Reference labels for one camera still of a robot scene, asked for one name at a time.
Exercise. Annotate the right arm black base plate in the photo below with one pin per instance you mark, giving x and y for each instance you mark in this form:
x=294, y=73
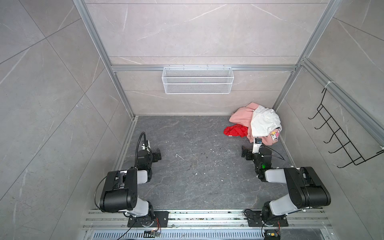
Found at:
x=264, y=219

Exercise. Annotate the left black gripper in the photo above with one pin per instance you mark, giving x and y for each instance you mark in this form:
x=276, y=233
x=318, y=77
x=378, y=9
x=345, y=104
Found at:
x=154, y=158

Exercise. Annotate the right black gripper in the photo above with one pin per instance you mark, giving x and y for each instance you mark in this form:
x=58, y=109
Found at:
x=245, y=151

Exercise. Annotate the white wire mesh basket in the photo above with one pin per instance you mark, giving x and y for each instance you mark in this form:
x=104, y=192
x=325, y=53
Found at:
x=197, y=80

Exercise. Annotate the black wire hook rack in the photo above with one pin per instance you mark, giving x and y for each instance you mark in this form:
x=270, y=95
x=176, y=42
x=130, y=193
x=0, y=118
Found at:
x=355, y=157

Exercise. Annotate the aluminium rail base frame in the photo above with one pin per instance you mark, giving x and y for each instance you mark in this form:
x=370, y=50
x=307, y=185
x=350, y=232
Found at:
x=207, y=224

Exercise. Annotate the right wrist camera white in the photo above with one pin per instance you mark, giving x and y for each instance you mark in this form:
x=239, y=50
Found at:
x=256, y=145

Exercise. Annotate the printed pink white cloth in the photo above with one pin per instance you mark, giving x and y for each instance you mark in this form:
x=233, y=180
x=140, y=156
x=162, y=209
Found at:
x=275, y=135

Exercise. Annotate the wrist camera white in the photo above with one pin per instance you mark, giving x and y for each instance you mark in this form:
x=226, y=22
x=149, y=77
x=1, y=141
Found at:
x=256, y=145
x=146, y=146

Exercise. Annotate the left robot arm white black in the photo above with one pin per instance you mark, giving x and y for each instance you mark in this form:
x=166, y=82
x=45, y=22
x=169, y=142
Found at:
x=120, y=190

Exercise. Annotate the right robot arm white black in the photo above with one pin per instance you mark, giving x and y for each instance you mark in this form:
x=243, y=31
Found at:
x=305, y=188

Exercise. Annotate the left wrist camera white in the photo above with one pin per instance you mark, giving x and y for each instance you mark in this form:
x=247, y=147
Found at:
x=146, y=146

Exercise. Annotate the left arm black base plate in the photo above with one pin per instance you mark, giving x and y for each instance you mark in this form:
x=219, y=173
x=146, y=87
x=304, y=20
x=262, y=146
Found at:
x=159, y=219

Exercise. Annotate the red cloth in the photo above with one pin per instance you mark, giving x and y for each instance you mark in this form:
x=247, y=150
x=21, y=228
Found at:
x=236, y=131

